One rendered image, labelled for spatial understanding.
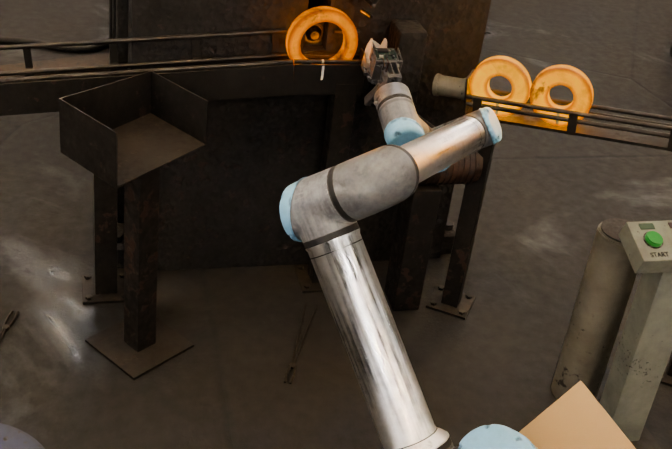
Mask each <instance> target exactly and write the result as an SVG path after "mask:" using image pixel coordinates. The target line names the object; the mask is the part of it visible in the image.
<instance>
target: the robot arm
mask: <svg viewBox="0 0 672 449"><path fill-rule="evenodd" d="M398 54H399V56H400V60H399V58H398ZM402 64H403V59H402V56H401V53H400V50H399V48H397V51H395V49H394V48H387V39H386V38H384V40H383V41H382V43H381V45H380V44H379V43H377V42H376V41H374V40H373V38H371V39H370V41H369V42H368V43H367V45H366V48H365V52H364V56H363V59H362V62H361V69H362V71H363V73H364V76H367V79H368V81H369V82H371V83H372V84H375V85H376V86H375V87H374V88H373V89H372V90H371V91H370V92H369V93H368V94H367V95H366V96H365V97H364V104H365V106H373V107H376V109H377V112H378V116H379V119H380V122H381V126H382V129H383V132H384V138H385V141H386V143H387V145H383V146H380V147H378V148H376V149H374V150H371V151H369V152H366V153H364V154H362V155H359V156H357V157H354V158H352V159H350V160H347V161H345V162H342V163H340V164H338V165H336V166H333V167H330V168H328V169H325V170H323V171H321V172H318V173H316V174H313V175H311V176H308V177H303V178H301V179H299V180H298V181H297V182H295V183H292V184H290V185H289V186H288V187H287V188H286V189H285V190H284V191H283V193H282V196H281V200H280V206H279V210H280V218H281V222H282V225H283V228H284V230H285V231H286V233H287V234H288V235H290V238H291V239H293V240H294V241H298V242H302V243H303V245H304V248H305V250H306V251H307V252H308V254H309V257H310V259H311V262H312V264H313V267H314V270H315V272H316V275H317V277H318V280H319V282H320V285H321V288H322V290H323V293H324V295H325V298H326V300H327V303H328V306H329V308H330V311H331V313H332V316H333V318H334V321H335V324H336V326H337V329H338V331H339V334H340V336H341V339H342V342H343V344H344V347H345V349H346V352H347V354H348V357H349V360H350V362H351V365H352V367H353V370H354V372H355V375H356V378H357V380H358V383H359V385H360V388H361V390H362V393H363V396H364V398H365V401H366V403H367V406H368V408H369V411H370V414H371V416H372V419H373V421H374V424H375V426H376V429H377V432H378V434H379V437H380V439H381V442H382V444H383V449H538V448H537V447H536V446H535V445H534V444H532V443H531V442H530V441H529V440H528V439H527V438H526V437H525V436H524V435H522V434H521V433H519V432H517V431H515V430H513V429H511V428H509V427H507V426H504V425H499V424H491V425H484V426H480V427H478V428H476V429H474V430H472V431H471V432H469V433H468V434H467V435H466V436H465V437H464V438H463V439H462V440H461V441H460V443H459V446H456V447H454V446H453V443H452V440H451V438H450V435H449V433H448V432H447V431H445V430H443V429H441V428H438V427H436V426H435V424H434V421H433V419H432V416H431V414H430V411H429V409H428V406H427V404H426V401H425V398H424V396H423V393H422V391H421V388H420V386H419V383H418V380H417V378H416V375H415V373H414V370H413V368H412V365H411V362H410V360H409V357H408V355H407V352H406V350H405V347H404V344H403V342H402V339H401V337H400V334H399V332H398V329H397V326H396V324H395V321H394V319H393V316H392V314H391V311H390V308H389V306H388V303H387V301H386V298H385V296H384V293H383V290H382V288H381V285H380V283H379V280H378V278H377V275H376V273H375V270H374V267H373V265H372V262H371V260H370V257H369V255H368V252H367V249H366V247H365V244H364V242H363V239H362V237H361V234H360V228H359V225H358V222H357V221H359V220H361V219H364V218H366V217H369V216H371V215H374V214H376V213H378V212H381V211H383V210H385V209H388V208H390V207H392V206H394V205H396V204H398V203H400V202H402V201H404V200H406V199H407V198H409V197H410V196H411V195H412V194H413V193H414V192H415V191H416V189H417V187H418V184H419V183H420V182H422V181H424V180H425V179H427V178H429V177H431V176H433V175H434V174H436V173H440V172H443V171H445V170H446V169H447V168H449V167H450V166H451V165H452V164H454V163H456V162H458V161H459V160H461V159H463V158H465V157H466V156H468V155H470V154H473V153H476V152H477V151H479V150H481V149H482V148H485V147H487V146H490V145H492V144H493V145H495V144H496V143H497V142H499V141H501V139H502V130H501V126H500V123H499V121H498V118H497V116H496V115H495V113H494V111H493V110H492V109H491V108H489V107H484V108H479V109H478V110H476V111H473V112H471V113H468V114H466V115H464V116H461V117H459V118H456V119H454V120H451V121H449V122H446V123H444V124H441V125H439V126H437V127H434V128H431V127H430V126H429V125H427V124H426V123H425V122H424V121H423V120H422V119H421V118H420V117H419V116H418V115H417V112H416V109H415V106H414V103H413V100H412V97H411V94H410V91H409V88H408V87H407V86H406V85H405V84H403V83H402V82H401V80H402V75H401V73H400V71H401V67H402Z"/></svg>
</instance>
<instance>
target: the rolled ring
mask: <svg viewBox="0 0 672 449"><path fill-rule="evenodd" d="M320 22H330V23H334V24H336V25H337V26H339V27H340V28H341V30H342V33H343V43H342V46H341V48H340V50H339V51H338V52H337V54H336V55H334V56H333V57H332V58H330V60H352V59H353V57H354V55H355V53H356V50H357V46H358V34H357V30H356V27H355V25H354V24H353V22H352V21H351V19H350V18H349V17H348V16H347V15H346V14H345V13H344V12H343V11H341V10H339V9H337V8H334V7H330V6H318V7H313V8H310V9H308V10H306V11H304V12H303V13H301V14H300V15H299V16H298V17H297V18H296V19H295V20H294V21H293V22H292V24H291V25H290V27H289V29H288V32H287V35H286V50H287V54H288V56H289V58H290V59H293V65H295V64H294V59H307V58H306V57H305V56H304V55H303V54H302V53H301V48H300V44H301V39H302V37H303V35H304V33H305V32H306V31H307V30H308V29H309V28H310V27H311V26H313V25H315V24H317V23H320Z"/></svg>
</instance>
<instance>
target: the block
mask: <svg viewBox="0 0 672 449"><path fill-rule="evenodd" d="M427 36H428V34H427V31H426V30H425V29H424V28H423V26H422V25H421V24H420V23H419V21H417V20H400V19H394V20H392V21H391V24H390V31H389V37H388V44H387V48H394V49H395V51H397V48H399V50H400V53H401V56H402V59H403V64H402V67H401V71H400V73H401V75H402V80H401V82H402V83H403V84H405V85H406V86H407V87H408V88H409V91H410V94H411V97H412V100H413V103H414V106H415V107H416V101H417V95H418V89H419V83H420V77H421V72H422V66H423V60H424V54H425V48H426V42H427Z"/></svg>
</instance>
